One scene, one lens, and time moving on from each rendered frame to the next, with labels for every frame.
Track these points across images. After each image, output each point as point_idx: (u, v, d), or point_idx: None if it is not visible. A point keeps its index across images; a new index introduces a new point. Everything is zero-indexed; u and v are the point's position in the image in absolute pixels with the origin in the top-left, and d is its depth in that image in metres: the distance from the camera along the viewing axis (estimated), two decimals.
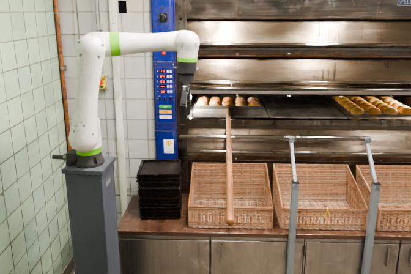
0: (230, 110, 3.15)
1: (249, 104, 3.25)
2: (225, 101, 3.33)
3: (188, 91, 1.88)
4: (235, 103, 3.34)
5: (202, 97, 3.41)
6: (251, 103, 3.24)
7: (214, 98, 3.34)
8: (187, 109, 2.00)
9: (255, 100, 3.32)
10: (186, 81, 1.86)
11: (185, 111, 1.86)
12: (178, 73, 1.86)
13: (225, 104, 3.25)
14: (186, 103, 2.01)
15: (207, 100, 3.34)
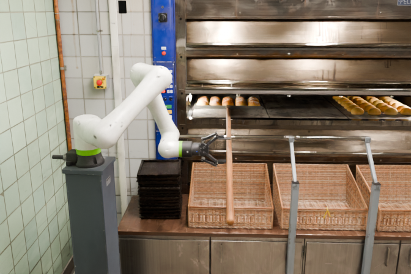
0: (230, 110, 3.15)
1: (249, 104, 3.25)
2: (225, 101, 3.33)
3: (206, 155, 2.28)
4: (235, 103, 3.34)
5: (202, 97, 3.41)
6: (251, 103, 3.24)
7: (214, 98, 3.34)
8: (225, 139, 2.26)
9: (255, 100, 3.32)
10: (197, 155, 2.29)
11: (221, 162, 2.29)
12: None
13: (225, 104, 3.25)
14: (220, 135, 2.26)
15: (207, 100, 3.34)
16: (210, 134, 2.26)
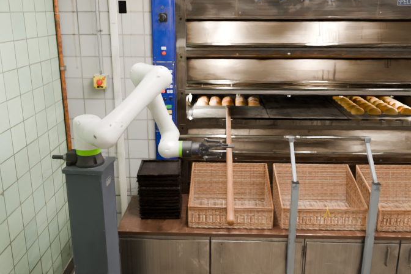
0: (229, 110, 3.15)
1: (249, 104, 3.25)
2: (225, 101, 3.33)
3: (207, 153, 2.28)
4: (235, 103, 3.34)
5: (202, 97, 3.41)
6: (251, 103, 3.24)
7: (214, 98, 3.34)
8: (229, 147, 2.27)
9: (255, 100, 3.32)
10: (197, 155, 2.29)
11: (225, 154, 2.28)
12: None
13: (225, 104, 3.25)
14: (224, 144, 2.27)
15: (207, 100, 3.34)
16: (214, 140, 2.27)
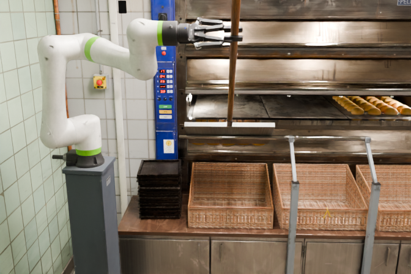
0: (232, 120, 2.36)
1: None
2: None
3: (201, 37, 1.48)
4: None
5: None
6: None
7: None
8: None
9: None
10: (186, 41, 1.49)
11: (229, 39, 1.48)
12: (178, 44, 1.53)
13: None
14: (227, 26, 1.51)
15: None
16: (212, 21, 1.52)
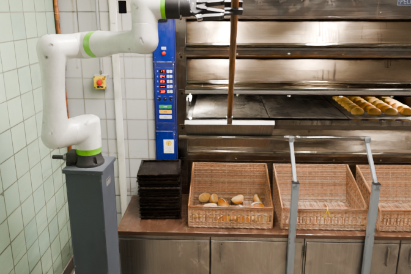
0: (232, 116, 2.38)
1: None
2: None
3: (203, 9, 1.54)
4: None
5: None
6: None
7: None
8: None
9: (260, 204, 2.82)
10: (188, 13, 1.54)
11: (229, 11, 1.54)
12: (180, 18, 1.58)
13: (218, 202, 2.89)
14: None
15: (205, 209, 2.79)
16: None
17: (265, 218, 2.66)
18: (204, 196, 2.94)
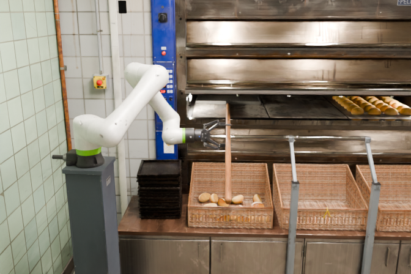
0: None
1: None
2: None
3: (208, 140, 2.42)
4: None
5: None
6: None
7: None
8: (226, 125, 2.42)
9: (260, 204, 2.82)
10: (199, 141, 2.43)
11: (223, 145, 2.44)
12: None
13: (218, 202, 2.89)
14: (221, 122, 2.42)
15: (205, 209, 2.79)
16: (212, 121, 2.42)
17: (265, 218, 2.66)
18: (204, 196, 2.94)
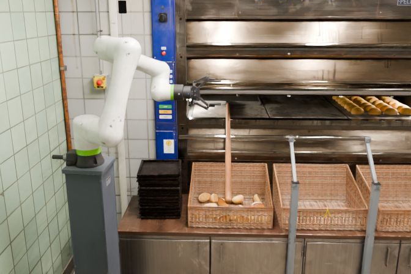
0: None
1: None
2: None
3: (197, 98, 2.33)
4: None
5: None
6: None
7: None
8: (216, 81, 2.31)
9: (260, 204, 2.82)
10: (189, 98, 2.34)
11: (212, 106, 2.34)
12: None
13: (218, 202, 2.89)
14: (211, 78, 2.31)
15: (205, 209, 2.79)
16: (201, 77, 2.31)
17: (265, 218, 2.66)
18: (204, 196, 2.94)
